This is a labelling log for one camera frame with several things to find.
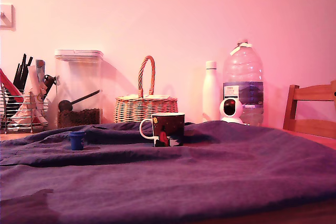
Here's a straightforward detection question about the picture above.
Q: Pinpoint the blue coffee capsule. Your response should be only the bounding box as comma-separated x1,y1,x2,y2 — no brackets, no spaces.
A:
69,131,87,151

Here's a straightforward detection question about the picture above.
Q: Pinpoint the clear coffee bean container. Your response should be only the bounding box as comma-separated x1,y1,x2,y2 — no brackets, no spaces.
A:
54,49,103,130

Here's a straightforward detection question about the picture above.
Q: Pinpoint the dark picture mug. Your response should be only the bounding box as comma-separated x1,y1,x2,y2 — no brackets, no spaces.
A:
139,112,185,148

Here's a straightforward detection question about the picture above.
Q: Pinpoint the white insulated bottle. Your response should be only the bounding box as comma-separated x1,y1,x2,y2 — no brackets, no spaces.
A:
202,60,221,123

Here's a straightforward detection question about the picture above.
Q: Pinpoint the large clear water bottle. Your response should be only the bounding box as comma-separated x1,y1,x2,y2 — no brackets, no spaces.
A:
223,39,264,127

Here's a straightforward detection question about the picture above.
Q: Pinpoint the blue cloth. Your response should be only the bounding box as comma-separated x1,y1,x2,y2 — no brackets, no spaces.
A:
0,120,336,224

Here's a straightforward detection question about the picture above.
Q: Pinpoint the black scoop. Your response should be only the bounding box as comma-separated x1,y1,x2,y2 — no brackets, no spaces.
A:
58,89,101,112

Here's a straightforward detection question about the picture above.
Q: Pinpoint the dark brown kitchen tool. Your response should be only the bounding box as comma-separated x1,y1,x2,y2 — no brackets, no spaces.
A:
43,74,58,94

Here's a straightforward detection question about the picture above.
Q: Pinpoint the blue packet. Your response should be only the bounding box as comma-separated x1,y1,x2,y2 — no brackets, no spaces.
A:
35,59,46,83

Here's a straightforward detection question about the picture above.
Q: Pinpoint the wooden chair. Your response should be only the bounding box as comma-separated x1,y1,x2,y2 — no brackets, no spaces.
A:
282,79,336,140

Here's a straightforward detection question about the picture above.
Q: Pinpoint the red kitchen utensil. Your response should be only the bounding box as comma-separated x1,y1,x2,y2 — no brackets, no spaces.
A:
0,68,24,103

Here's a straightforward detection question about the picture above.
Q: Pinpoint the wicker basket with handle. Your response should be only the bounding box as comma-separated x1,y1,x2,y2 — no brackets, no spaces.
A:
113,55,179,124

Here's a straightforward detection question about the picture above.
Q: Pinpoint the small white round camera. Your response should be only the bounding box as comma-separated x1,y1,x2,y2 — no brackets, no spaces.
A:
219,98,244,124

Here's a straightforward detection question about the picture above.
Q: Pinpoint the black utensil handle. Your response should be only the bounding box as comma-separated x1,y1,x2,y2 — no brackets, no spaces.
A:
16,53,27,91
24,56,34,80

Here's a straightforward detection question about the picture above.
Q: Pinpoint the metal wire rack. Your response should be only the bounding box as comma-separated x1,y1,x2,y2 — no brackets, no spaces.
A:
0,82,50,134

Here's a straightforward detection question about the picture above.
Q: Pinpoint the white wall plate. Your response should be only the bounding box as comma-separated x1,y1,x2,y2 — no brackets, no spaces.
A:
0,3,16,31

